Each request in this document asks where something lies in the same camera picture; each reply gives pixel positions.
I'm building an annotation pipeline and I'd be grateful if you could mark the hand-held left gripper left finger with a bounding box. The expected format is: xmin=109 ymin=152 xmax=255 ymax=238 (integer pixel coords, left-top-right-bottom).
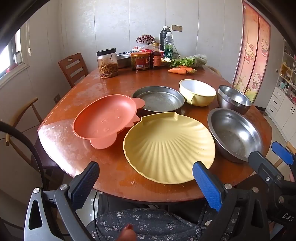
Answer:
xmin=24 ymin=161 xmax=100 ymax=241

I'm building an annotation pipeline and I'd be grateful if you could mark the black thermos bottle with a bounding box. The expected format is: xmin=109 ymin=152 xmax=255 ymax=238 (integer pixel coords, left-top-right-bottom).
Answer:
xmin=159 ymin=26 xmax=172 ymax=51

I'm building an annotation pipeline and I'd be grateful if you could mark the red-lidded pickle jar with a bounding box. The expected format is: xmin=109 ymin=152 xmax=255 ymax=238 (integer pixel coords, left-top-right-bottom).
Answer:
xmin=130 ymin=51 xmax=151 ymax=71

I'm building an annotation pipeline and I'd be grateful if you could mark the clear plastic bottle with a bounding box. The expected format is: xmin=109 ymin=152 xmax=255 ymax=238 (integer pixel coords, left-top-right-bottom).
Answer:
xmin=163 ymin=32 xmax=174 ymax=58

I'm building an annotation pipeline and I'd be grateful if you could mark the light wood armchair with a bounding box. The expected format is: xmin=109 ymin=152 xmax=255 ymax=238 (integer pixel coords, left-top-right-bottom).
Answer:
xmin=0 ymin=97 xmax=66 ymax=186

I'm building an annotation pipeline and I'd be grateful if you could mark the bag of green herbs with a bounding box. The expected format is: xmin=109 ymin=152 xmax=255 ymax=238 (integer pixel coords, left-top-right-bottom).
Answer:
xmin=170 ymin=54 xmax=208 ymax=69

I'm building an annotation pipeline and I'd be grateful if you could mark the person's left hand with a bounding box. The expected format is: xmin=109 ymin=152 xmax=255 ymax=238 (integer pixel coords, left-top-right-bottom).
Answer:
xmin=117 ymin=224 xmax=137 ymax=241

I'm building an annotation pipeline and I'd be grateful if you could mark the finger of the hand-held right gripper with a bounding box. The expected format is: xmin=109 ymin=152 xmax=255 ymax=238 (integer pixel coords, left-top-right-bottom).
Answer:
xmin=248 ymin=151 xmax=285 ymax=194
xmin=271 ymin=141 xmax=296 ymax=183

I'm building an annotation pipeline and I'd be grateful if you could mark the pink cartoon cat poster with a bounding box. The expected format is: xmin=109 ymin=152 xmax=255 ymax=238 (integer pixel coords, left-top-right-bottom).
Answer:
xmin=232 ymin=0 xmax=271 ymax=103

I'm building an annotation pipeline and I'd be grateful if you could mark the yellow shell-shaped plate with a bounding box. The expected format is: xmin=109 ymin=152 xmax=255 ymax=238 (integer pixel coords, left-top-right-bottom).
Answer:
xmin=123 ymin=112 xmax=216 ymax=185

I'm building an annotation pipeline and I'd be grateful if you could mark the black cable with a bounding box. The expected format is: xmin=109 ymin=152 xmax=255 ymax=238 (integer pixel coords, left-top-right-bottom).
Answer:
xmin=0 ymin=120 xmax=47 ymax=193

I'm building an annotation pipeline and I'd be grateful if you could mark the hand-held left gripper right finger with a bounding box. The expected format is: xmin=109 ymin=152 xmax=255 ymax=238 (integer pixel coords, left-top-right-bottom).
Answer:
xmin=193 ymin=161 xmax=271 ymax=241

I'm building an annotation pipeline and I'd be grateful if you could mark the white blind cord pull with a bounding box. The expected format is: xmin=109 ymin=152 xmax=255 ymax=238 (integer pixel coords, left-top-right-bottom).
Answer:
xmin=27 ymin=19 xmax=32 ymax=55

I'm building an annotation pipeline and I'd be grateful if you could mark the brown slatted wooden chair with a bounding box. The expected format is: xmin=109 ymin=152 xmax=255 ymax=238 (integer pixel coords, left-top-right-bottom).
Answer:
xmin=58 ymin=53 xmax=89 ymax=88

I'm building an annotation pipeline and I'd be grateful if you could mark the dried flower ornament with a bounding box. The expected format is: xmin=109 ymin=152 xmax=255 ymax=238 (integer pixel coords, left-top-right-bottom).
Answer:
xmin=136 ymin=34 xmax=156 ymax=50

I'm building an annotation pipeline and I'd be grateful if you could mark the black-lidded clear jar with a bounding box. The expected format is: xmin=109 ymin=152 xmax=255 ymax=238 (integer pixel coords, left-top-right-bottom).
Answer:
xmin=96 ymin=48 xmax=119 ymax=79

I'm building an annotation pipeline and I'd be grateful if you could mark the small steel bowl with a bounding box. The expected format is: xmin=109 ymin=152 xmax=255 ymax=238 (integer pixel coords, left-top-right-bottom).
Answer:
xmin=217 ymin=85 xmax=252 ymax=115

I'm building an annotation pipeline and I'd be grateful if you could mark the light wood chair back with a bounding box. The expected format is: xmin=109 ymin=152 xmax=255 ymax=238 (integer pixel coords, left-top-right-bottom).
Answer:
xmin=205 ymin=65 xmax=222 ymax=77

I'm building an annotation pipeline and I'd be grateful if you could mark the window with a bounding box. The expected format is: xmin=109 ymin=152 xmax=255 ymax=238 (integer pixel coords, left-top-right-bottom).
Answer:
xmin=0 ymin=30 xmax=30 ymax=90

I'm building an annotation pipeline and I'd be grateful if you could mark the orange crab-shaped plate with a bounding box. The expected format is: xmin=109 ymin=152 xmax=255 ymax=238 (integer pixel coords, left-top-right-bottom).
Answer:
xmin=72 ymin=94 xmax=146 ymax=149

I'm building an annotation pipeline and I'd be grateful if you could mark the round metal pan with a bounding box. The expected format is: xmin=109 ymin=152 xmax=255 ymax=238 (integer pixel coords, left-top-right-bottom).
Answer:
xmin=131 ymin=86 xmax=185 ymax=117

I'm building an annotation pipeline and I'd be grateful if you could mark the white shelf cabinet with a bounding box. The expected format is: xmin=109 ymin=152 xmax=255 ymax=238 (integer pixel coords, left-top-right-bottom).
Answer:
xmin=265 ymin=39 xmax=296 ymax=139

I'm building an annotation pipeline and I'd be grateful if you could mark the brown sauce bottle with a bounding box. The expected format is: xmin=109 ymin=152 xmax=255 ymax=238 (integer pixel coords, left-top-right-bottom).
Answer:
xmin=150 ymin=43 xmax=162 ymax=70

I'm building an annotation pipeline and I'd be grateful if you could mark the yellow bowl with handle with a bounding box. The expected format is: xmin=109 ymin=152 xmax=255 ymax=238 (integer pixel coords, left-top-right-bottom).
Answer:
xmin=179 ymin=79 xmax=217 ymax=107

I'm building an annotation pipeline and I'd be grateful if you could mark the large steel bowl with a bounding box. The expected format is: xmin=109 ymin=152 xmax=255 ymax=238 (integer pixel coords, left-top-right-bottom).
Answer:
xmin=207 ymin=108 xmax=264 ymax=163

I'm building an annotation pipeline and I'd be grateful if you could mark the dull steel basin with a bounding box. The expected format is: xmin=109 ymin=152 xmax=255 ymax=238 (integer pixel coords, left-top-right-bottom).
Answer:
xmin=116 ymin=53 xmax=132 ymax=69

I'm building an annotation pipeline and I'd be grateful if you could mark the dark floral clothing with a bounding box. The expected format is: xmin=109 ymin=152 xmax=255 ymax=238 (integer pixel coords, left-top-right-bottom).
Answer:
xmin=87 ymin=207 xmax=204 ymax=241

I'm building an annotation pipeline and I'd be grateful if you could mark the orange carrot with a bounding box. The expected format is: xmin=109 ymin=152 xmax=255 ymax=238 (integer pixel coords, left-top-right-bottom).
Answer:
xmin=168 ymin=67 xmax=187 ymax=75
xmin=178 ymin=65 xmax=197 ymax=74

